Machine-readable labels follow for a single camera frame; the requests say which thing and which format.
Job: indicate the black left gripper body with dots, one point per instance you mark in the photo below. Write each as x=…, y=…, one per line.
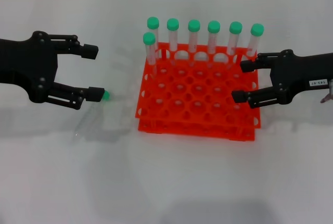
x=31, y=62

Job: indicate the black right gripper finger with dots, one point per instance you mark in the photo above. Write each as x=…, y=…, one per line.
x=248, y=66
x=239, y=97

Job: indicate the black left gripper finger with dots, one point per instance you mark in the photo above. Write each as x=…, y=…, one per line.
x=95, y=94
x=89, y=51

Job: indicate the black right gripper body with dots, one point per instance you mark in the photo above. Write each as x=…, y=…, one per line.
x=291, y=75

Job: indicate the clear green-capped test tube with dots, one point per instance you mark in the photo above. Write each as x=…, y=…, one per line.
x=153, y=23
x=257, y=29
x=235, y=27
x=149, y=38
x=214, y=26
x=194, y=25
x=106, y=96
x=173, y=24

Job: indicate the orange test tube rack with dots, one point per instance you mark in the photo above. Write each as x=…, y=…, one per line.
x=169, y=126

